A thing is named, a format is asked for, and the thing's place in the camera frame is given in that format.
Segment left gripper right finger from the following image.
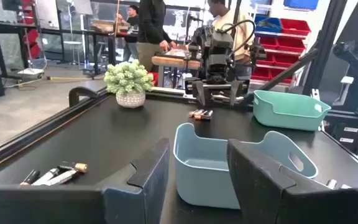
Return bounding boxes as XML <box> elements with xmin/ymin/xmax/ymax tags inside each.
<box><xmin>227</xmin><ymin>138</ymin><xmax>300</xmax><ymax>224</ymax></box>

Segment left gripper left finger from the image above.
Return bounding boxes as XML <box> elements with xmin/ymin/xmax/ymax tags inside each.
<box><xmin>99</xmin><ymin>138</ymin><xmax>171</xmax><ymax>224</ymax></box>

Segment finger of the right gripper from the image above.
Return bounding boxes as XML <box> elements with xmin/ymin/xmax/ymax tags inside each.
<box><xmin>229</xmin><ymin>80</ymin><xmax>244</xmax><ymax>107</ymax></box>
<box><xmin>193</xmin><ymin>80</ymin><xmax>208</xmax><ymax>107</ymax></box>

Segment blue plastic bin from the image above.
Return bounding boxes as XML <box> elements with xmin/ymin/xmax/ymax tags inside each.
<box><xmin>172</xmin><ymin>122</ymin><xmax>319</xmax><ymax>210</ymax></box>

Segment teal plastic bin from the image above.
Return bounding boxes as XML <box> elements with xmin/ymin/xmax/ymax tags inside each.
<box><xmin>252</xmin><ymin>90</ymin><xmax>332</xmax><ymax>132</ymax></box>

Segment silver black AA battery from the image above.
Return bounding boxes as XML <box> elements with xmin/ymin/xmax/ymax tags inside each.
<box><xmin>44</xmin><ymin>169</ymin><xmax>78</xmax><ymax>187</ymax></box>
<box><xmin>32</xmin><ymin>167</ymin><xmax>61</xmax><ymax>187</ymax></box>

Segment red storage bin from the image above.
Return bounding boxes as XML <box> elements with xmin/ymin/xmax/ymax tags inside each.
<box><xmin>250</xmin><ymin>67</ymin><xmax>272</xmax><ymax>81</ymax></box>
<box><xmin>273</xmin><ymin>53</ymin><xmax>300</xmax><ymax>68</ymax></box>
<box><xmin>277</xmin><ymin>37</ymin><xmax>306</xmax><ymax>54</ymax></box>
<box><xmin>256</xmin><ymin>52</ymin><xmax>276</xmax><ymax>67</ymax></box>
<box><xmin>280</xmin><ymin>18</ymin><xmax>312</xmax><ymax>37</ymax></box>
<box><xmin>258</xmin><ymin>35</ymin><xmax>279</xmax><ymax>50</ymax></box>
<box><xmin>268</xmin><ymin>67</ymin><xmax>293</xmax><ymax>85</ymax></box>

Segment wooden workbench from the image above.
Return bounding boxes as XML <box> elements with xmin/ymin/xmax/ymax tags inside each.
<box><xmin>151</xmin><ymin>46</ymin><xmax>201</xmax><ymax>88</ymax></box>

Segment person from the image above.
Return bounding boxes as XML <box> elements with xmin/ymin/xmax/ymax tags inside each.
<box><xmin>116</xmin><ymin>4</ymin><xmax>140</xmax><ymax>63</ymax></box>
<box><xmin>206</xmin><ymin>0</ymin><xmax>256</xmax><ymax>78</ymax></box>
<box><xmin>135</xmin><ymin>0</ymin><xmax>177</xmax><ymax>73</ymax></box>

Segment red storage bins shelf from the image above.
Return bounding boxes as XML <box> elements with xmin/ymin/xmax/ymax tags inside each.
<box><xmin>249</xmin><ymin>0</ymin><xmax>321</xmax><ymax>86</ymax></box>

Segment blue storage bin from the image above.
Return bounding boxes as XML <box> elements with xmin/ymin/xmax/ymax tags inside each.
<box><xmin>283</xmin><ymin>0</ymin><xmax>319</xmax><ymax>11</ymax></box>
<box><xmin>255</xmin><ymin>16</ymin><xmax>283</xmax><ymax>34</ymax></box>

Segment green succulent in white pot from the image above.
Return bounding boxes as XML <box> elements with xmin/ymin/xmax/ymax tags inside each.
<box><xmin>103</xmin><ymin>59</ymin><xmax>155</xmax><ymax>109</ymax></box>

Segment wooden boxes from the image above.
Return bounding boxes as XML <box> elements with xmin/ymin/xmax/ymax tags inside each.
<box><xmin>91</xmin><ymin>19</ymin><xmax>130</xmax><ymax>34</ymax></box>

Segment black equipment stack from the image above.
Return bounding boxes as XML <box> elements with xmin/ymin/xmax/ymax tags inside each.
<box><xmin>321</xmin><ymin>37</ymin><xmax>358</xmax><ymax>156</ymax></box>

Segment white stool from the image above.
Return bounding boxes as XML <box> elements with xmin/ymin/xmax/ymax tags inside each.
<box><xmin>63</xmin><ymin>40</ymin><xmax>83</xmax><ymax>66</ymax></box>

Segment long black desk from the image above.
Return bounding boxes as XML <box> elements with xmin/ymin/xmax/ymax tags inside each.
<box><xmin>40</xmin><ymin>27</ymin><xmax>117</xmax><ymax>75</ymax></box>

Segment white floor device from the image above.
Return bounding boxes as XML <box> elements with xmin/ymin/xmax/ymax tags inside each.
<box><xmin>17</xmin><ymin>67</ymin><xmax>45</xmax><ymax>78</ymax></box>

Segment red bin stack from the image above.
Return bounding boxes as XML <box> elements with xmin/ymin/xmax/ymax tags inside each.
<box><xmin>20</xmin><ymin>0</ymin><xmax>42</xmax><ymax>60</ymax></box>

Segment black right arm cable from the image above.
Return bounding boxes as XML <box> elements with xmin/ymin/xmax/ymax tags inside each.
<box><xmin>221</xmin><ymin>19</ymin><xmax>257</xmax><ymax>63</ymax></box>

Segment black curved handle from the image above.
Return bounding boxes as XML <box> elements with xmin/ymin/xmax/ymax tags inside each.
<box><xmin>68</xmin><ymin>86</ymin><xmax>99</xmax><ymax>108</ymax></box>

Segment black aluminium rig frame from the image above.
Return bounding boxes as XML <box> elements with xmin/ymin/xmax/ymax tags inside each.
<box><xmin>0</xmin><ymin>0</ymin><xmax>358</xmax><ymax>180</ymax></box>

